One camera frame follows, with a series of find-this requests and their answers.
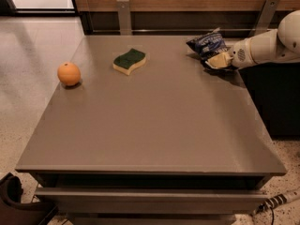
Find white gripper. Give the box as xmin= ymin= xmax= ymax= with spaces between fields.
xmin=206 ymin=38 xmax=256 ymax=69

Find blue chip bag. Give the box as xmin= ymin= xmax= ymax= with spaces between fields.
xmin=186 ymin=30 xmax=236 ymax=71

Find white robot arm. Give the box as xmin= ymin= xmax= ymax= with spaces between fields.
xmin=205 ymin=10 xmax=300 ymax=70

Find green and yellow sponge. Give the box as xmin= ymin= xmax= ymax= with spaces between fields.
xmin=112 ymin=49 xmax=146 ymax=76

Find orange fruit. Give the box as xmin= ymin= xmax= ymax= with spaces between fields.
xmin=57 ymin=62 xmax=81 ymax=86

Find horizontal metal rail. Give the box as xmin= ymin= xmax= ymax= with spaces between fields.
xmin=92 ymin=28 xmax=255 ymax=34

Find right metal bracket post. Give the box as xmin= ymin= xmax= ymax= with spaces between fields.
xmin=249 ymin=0 xmax=280 ymax=37

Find metal bracket post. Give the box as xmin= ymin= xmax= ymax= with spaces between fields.
xmin=117 ymin=0 xmax=132 ymax=36
xmin=249 ymin=0 xmax=280 ymax=37

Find left metal bracket post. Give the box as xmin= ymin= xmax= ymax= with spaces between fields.
xmin=117 ymin=0 xmax=132 ymax=36

